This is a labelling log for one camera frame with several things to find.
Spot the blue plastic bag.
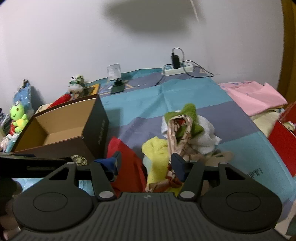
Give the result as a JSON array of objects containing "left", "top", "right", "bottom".
[{"left": 14, "top": 79, "right": 31, "bottom": 105}]

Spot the red cloth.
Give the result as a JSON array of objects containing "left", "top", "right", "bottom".
[{"left": 106, "top": 137, "right": 147, "bottom": 193}]

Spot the yellow book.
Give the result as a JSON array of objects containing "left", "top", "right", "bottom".
[{"left": 81, "top": 83, "right": 100, "bottom": 96}]

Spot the blue grey patterned bedsheet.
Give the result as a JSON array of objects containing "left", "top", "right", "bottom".
[{"left": 0, "top": 67, "right": 296, "bottom": 234}]

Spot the yellow cloth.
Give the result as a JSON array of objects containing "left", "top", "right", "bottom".
[{"left": 142, "top": 137, "right": 183, "bottom": 193}]

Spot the floral satin scarf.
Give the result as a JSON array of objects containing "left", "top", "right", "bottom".
[{"left": 148, "top": 115, "right": 201, "bottom": 193}]

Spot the pink cloth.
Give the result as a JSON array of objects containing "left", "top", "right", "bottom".
[{"left": 218, "top": 81, "right": 288, "bottom": 116}]

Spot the red plush toy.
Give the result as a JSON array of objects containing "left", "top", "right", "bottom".
[{"left": 47, "top": 94, "right": 71, "bottom": 108}]

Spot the white cord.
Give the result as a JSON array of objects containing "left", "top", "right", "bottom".
[{"left": 190, "top": 0, "right": 200, "bottom": 22}]

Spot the white power strip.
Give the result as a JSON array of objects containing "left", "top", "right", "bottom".
[{"left": 162, "top": 61, "right": 194, "bottom": 76}]

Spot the black charger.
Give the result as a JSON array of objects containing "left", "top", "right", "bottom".
[{"left": 171, "top": 52, "right": 180, "bottom": 69}]

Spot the red box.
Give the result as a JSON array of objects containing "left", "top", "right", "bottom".
[{"left": 268, "top": 102, "right": 296, "bottom": 178}]

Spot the green frog plush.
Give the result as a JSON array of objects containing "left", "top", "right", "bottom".
[{"left": 9, "top": 101, "right": 29, "bottom": 135}]

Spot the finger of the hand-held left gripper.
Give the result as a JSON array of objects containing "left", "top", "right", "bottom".
[{"left": 0, "top": 153, "right": 72, "bottom": 178}]

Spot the green phone stand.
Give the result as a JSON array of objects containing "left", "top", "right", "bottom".
[{"left": 107, "top": 63, "right": 126, "bottom": 94}]

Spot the cream cloth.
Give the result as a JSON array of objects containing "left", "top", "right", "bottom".
[{"left": 251, "top": 108, "right": 287, "bottom": 137}]

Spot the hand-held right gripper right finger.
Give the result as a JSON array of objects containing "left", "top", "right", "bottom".
[{"left": 171, "top": 153, "right": 249, "bottom": 201}]

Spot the dark brown cardboard box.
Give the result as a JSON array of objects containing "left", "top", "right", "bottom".
[{"left": 10, "top": 94, "right": 110, "bottom": 167}]

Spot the cartoon picture book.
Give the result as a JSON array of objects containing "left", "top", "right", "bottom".
[{"left": 35, "top": 103, "right": 53, "bottom": 115}]

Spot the black cable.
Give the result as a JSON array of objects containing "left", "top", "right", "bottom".
[{"left": 155, "top": 47, "right": 214, "bottom": 86}]

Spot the yellow wooden board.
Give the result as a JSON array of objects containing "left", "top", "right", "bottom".
[{"left": 277, "top": 0, "right": 296, "bottom": 102}]

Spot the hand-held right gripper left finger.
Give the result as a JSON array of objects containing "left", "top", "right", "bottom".
[{"left": 47, "top": 152, "right": 122, "bottom": 201}]

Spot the panda plush toy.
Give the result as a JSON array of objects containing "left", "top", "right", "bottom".
[{"left": 68, "top": 74, "right": 89, "bottom": 95}]

